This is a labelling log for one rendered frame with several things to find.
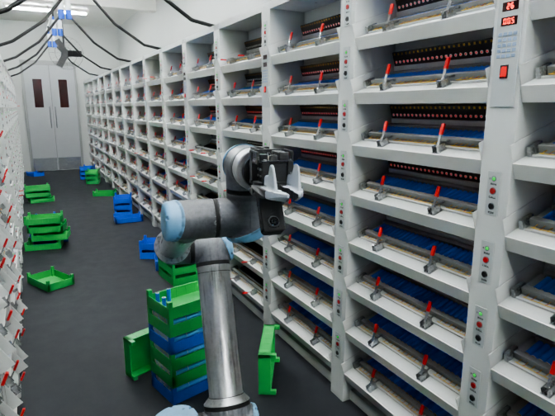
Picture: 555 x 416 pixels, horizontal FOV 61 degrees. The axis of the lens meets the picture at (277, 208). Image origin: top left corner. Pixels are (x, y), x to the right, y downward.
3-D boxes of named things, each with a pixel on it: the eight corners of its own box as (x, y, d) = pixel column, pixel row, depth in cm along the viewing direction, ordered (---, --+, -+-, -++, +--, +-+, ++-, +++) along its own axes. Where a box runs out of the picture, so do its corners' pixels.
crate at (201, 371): (173, 389, 203) (172, 372, 201) (150, 370, 217) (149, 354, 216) (229, 364, 222) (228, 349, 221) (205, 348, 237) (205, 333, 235)
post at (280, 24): (270, 335, 268) (269, 1, 230) (263, 328, 276) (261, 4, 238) (301, 328, 277) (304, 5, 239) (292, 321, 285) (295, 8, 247)
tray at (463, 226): (477, 242, 137) (472, 213, 133) (352, 205, 189) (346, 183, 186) (521, 213, 144) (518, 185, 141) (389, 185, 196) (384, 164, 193)
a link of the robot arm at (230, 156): (258, 182, 114) (258, 141, 112) (273, 191, 103) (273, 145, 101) (220, 184, 112) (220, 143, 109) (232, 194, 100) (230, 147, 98)
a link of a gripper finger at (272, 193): (271, 168, 74) (258, 162, 83) (271, 205, 76) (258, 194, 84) (290, 167, 75) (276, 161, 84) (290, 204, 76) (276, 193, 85)
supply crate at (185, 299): (169, 321, 196) (168, 303, 194) (147, 306, 211) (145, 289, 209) (227, 301, 216) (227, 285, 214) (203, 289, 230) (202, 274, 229)
